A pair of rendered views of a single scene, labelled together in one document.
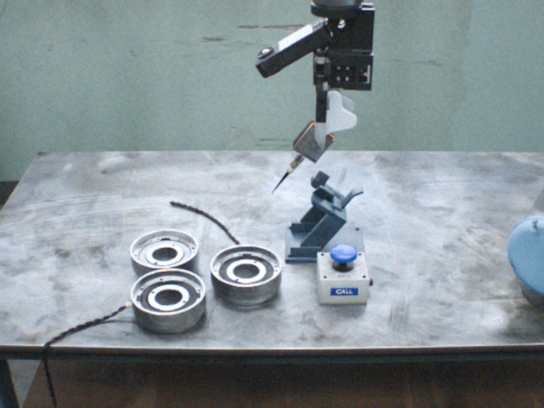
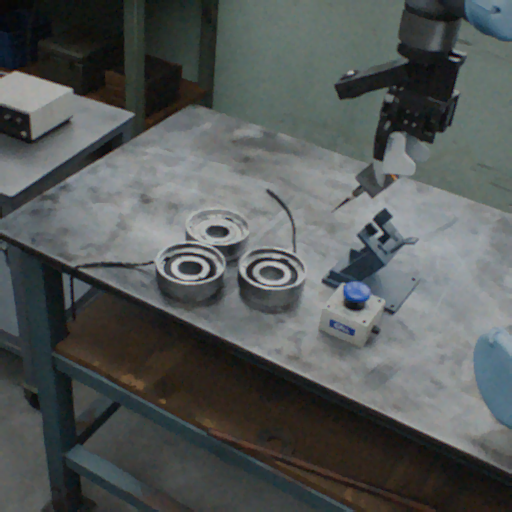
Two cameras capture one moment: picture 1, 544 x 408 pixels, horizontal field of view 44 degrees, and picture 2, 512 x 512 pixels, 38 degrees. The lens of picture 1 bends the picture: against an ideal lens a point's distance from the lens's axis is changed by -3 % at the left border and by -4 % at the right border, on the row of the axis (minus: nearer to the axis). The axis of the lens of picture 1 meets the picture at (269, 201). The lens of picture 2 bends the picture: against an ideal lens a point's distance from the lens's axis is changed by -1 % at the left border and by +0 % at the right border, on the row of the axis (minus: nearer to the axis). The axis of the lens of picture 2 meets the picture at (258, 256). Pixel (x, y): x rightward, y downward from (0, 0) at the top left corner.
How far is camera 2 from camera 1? 0.36 m
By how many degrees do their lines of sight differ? 23
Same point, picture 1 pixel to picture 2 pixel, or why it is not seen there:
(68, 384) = (122, 314)
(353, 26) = (432, 73)
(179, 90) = not seen: hidden behind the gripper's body
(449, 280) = (463, 364)
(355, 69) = (423, 117)
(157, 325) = (165, 286)
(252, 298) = (259, 298)
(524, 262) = (481, 370)
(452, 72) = not seen: outside the picture
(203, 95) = not seen: hidden behind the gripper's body
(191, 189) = (295, 185)
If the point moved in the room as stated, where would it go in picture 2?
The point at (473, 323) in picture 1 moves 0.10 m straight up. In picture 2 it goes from (448, 414) to (467, 360)
